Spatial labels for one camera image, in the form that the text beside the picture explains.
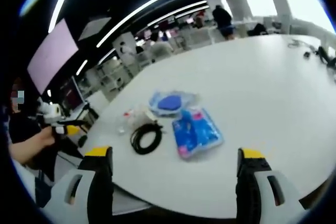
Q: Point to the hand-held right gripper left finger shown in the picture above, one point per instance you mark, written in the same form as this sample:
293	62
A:
98	182

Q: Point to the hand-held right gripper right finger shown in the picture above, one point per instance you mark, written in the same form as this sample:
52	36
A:
249	182

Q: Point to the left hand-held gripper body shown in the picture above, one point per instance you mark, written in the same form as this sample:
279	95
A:
51	109

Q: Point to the clear plastic bag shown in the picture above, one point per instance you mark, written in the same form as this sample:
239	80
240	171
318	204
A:
136	119

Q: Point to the blue and pink packet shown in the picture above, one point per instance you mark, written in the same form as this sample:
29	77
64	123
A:
197	134

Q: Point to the blue round item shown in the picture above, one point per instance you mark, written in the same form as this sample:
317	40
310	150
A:
169	102

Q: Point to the person's left hand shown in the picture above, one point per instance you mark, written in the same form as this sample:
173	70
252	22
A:
49	136

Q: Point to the dark computer monitor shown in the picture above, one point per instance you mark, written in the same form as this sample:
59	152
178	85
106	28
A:
72	94

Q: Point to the person operator at left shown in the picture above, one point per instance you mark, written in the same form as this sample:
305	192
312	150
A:
22	127

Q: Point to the white square column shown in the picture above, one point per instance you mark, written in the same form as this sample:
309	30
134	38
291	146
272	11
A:
126	53

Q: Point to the white round table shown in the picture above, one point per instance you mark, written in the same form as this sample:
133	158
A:
249	90

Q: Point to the small black object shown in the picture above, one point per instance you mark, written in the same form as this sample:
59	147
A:
306	54

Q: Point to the black device on table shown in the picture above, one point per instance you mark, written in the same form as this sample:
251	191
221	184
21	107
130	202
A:
325	56

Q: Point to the black bag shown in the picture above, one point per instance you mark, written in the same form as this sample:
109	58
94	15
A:
257	30

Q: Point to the large wall screen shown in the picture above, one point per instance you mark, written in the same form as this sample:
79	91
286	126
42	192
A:
52	56

